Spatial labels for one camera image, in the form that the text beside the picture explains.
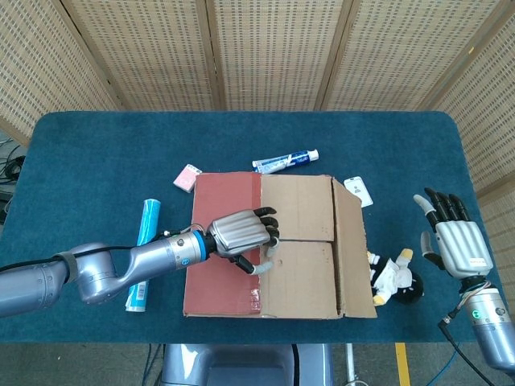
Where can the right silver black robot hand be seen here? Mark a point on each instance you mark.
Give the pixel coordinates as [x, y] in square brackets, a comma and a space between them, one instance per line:
[462, 245]

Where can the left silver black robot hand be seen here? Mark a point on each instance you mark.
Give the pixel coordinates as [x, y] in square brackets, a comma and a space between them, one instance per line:
[237, 235]

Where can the red-brown cardboard box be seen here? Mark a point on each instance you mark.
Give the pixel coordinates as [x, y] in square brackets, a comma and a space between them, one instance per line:
[297, 277]

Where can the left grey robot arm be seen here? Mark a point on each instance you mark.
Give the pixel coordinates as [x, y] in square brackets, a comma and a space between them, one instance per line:
[96, 273]

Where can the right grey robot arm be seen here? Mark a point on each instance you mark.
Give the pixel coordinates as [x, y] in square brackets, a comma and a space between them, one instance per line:
[491, 325]

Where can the pink playing card box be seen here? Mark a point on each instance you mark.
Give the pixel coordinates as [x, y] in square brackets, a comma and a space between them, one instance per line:
[186, 179]

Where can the black white plush toy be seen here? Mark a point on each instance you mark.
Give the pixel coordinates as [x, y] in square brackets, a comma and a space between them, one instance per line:
[392, 277]

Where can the white blue toothpaste tube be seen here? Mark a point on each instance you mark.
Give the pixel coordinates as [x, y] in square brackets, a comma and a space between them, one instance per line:
[281, 161]

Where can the blue plastic film roll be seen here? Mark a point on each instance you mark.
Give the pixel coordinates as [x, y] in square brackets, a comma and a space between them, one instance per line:
[149, 217]

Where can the white plastic card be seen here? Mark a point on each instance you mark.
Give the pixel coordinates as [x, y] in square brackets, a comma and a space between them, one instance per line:
[359, 191]

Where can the grey robot torso base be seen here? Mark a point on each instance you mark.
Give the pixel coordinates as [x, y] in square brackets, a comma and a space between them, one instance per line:
[249, 366]

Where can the yellow floor tape strip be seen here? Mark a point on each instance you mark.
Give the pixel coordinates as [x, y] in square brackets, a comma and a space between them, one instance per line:
[403, 366]

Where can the blue carpet table cover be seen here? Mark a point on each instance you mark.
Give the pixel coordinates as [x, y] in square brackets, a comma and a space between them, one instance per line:
[100, 161]

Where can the woven bamboo folding screen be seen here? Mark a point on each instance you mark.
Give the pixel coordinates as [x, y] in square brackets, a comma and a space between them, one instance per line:
[273, 52]

